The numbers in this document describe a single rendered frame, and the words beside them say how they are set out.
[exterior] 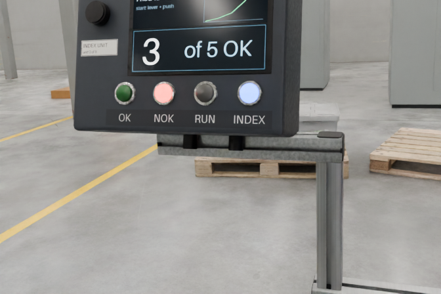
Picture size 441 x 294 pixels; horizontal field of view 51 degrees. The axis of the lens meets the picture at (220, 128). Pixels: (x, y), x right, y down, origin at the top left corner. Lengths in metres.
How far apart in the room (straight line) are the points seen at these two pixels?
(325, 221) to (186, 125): 0.21
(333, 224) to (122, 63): 0.32
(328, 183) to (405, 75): 5.85
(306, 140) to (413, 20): 5.84
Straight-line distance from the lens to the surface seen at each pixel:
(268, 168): 3.63
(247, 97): 0.49
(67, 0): 6.58
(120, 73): 0.56
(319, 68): 7.99
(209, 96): 0.50
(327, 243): 0.61
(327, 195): 0.58
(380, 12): 13.00
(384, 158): 3.77
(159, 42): 0.54
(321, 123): 3.63
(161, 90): 0.52
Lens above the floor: 1.19
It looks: 13 degrees down
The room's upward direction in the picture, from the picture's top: 3 degrees counter-clockwise
